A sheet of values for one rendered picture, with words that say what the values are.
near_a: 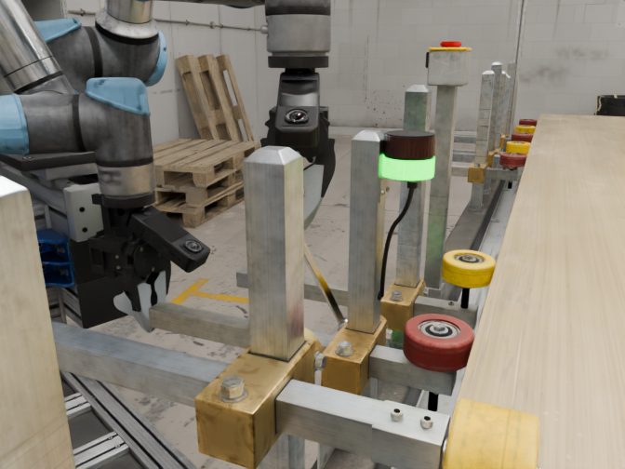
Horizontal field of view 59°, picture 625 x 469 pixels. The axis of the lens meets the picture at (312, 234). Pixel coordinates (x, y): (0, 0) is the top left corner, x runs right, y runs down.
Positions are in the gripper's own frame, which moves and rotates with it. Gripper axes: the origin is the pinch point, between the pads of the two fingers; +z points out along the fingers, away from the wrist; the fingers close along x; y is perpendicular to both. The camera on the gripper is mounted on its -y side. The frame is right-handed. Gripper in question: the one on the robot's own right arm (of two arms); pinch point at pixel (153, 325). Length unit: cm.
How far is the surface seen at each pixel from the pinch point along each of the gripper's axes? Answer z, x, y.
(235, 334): -2.3, 1.5, -15.0
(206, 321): -3.4, 1.5, -10.5
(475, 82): 2, -769, 50
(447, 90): -32, -53, -32
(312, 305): 83, -173, 47
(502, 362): -7.5, 3.7, -49.1
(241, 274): 0.7, -23.5, -1.4
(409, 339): -7.6, 2.9, -39.0
